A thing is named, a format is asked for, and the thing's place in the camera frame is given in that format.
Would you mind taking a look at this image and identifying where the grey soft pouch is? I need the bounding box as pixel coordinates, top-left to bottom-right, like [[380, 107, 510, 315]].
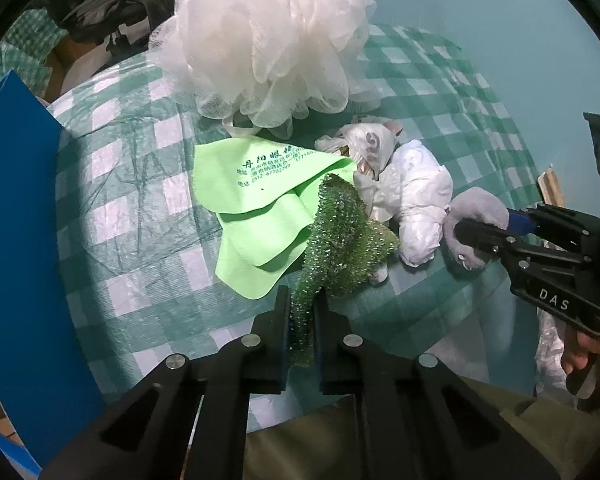
[[443, 186, 509, 271]]

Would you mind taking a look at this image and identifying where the checkered cloth on boxes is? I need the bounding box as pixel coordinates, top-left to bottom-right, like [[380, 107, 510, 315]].
[[0, 9, 68, 103]]

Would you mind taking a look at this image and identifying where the black office chair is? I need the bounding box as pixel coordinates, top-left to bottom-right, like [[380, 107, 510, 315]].
[[60, 0, 170, 60]]

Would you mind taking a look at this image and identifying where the blue cardboard box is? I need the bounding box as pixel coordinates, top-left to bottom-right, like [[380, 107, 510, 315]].
[[0, 72, 105, 468]]

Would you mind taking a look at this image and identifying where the lime green microfibre cloth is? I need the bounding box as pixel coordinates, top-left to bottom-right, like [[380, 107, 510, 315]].
[[192, 136, 356, 300]]

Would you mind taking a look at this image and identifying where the green glittery scrub cloth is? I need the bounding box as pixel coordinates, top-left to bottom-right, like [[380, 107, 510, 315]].
[[289, 174, 399, 366]]

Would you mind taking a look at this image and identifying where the green checkered tablecloth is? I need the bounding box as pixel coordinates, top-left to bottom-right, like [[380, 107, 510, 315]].
[[50, 25, 539, 402]]

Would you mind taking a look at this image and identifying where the white mesh bath pouf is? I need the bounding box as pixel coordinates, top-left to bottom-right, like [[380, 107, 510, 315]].
[[148, 0, 380, 139]]

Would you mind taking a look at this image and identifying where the person right hand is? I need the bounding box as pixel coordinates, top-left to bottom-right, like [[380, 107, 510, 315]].
[[559, 326, 600, 401]]

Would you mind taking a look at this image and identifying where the printed white plastic bag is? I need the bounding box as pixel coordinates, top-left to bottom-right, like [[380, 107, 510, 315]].
[[314, 116, 403, 180]]

